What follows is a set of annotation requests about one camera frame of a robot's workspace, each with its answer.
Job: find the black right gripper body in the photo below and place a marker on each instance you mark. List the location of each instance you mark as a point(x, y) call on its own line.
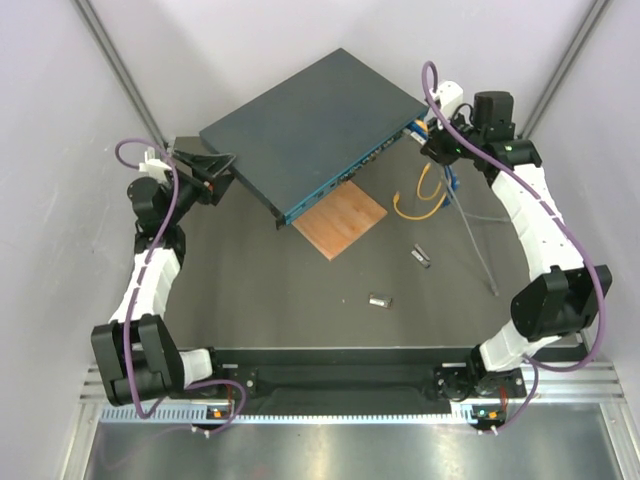
point(447, 147)

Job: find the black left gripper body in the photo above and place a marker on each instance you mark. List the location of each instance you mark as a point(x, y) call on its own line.
point(195, 187)

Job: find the dark transceiver module pair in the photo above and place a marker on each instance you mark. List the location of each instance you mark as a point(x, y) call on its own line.
point(420, 255)

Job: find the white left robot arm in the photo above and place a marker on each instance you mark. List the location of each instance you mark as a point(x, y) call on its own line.
point(136, 357)

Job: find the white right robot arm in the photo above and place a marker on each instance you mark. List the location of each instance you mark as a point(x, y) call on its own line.
point(566, 292)

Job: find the wooden board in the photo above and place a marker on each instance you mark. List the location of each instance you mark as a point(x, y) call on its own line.
point(339, 219)

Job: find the silver transceiver module bottom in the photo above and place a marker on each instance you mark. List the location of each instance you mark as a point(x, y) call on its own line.
point(381, 301)

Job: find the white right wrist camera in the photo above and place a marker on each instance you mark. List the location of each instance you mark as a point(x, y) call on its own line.
point(448, 97)

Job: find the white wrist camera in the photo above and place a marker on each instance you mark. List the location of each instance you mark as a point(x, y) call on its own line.
point(155, 167)
point(448, 97)

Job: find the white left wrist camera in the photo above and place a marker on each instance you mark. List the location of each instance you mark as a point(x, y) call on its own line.
point(155, 167)

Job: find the dark blue network switch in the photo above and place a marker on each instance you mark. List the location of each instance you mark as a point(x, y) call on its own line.
point(300, 140)

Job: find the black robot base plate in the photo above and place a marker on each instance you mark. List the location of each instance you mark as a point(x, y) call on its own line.
point(363, 381)

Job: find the grey slotted cable duct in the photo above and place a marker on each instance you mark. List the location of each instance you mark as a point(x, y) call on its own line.
point(217, 412)

